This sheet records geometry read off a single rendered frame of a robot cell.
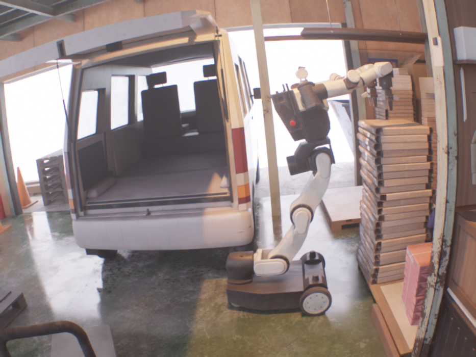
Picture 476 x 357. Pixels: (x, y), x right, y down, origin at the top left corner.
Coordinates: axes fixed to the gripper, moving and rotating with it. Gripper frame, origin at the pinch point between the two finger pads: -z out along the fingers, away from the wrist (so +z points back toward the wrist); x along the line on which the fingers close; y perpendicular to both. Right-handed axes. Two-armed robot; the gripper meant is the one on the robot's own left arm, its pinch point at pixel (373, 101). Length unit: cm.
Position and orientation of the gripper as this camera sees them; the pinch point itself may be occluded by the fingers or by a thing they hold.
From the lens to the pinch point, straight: 259.5
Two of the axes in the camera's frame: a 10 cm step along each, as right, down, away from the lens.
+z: -0.9, -9.6, -2.5
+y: -9.9, 0.8, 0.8
